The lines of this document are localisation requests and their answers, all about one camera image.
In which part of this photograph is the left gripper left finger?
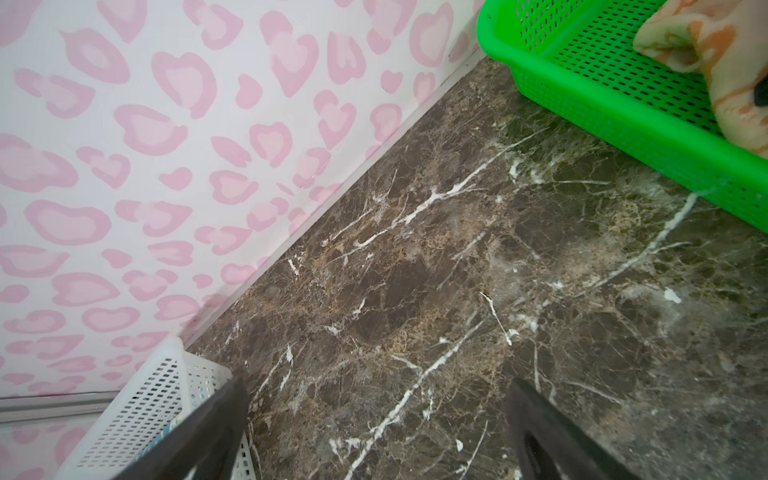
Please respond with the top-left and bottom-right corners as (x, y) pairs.
(114, 376), (251, 479)

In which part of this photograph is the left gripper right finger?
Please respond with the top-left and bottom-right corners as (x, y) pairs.
(505, 378), (637, 480)

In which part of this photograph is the white perforated plastic basket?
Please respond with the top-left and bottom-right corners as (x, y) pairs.
(55, 337), (235, 479)

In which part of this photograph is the green plastic basket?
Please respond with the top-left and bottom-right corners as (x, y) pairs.
(476, 1), (767, 231)

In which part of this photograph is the orange patterned towel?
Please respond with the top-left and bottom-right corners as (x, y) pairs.
(633, 0), (767, 159)

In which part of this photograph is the left corner aluminium post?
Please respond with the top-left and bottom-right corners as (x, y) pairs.
(1, 391), (118, 425)

